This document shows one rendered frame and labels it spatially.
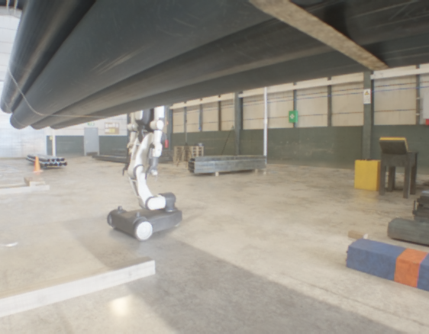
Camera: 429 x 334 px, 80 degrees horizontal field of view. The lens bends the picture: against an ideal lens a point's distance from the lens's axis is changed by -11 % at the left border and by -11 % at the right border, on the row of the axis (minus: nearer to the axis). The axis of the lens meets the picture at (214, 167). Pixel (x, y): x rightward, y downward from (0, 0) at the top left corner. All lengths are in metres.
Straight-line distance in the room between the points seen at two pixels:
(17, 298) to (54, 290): 0.19
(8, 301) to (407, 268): 2.30
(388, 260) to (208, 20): 1.95
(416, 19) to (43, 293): 1.84
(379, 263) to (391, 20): 1.88
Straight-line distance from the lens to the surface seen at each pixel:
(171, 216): 2.90
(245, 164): 8.43
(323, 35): 0.40
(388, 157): 5.40
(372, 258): 2.17
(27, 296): 1.82
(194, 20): 0.36
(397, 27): 0.41
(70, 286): 1.85
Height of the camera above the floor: 0.88
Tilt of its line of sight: 5 degrees down
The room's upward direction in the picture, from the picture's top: straight up
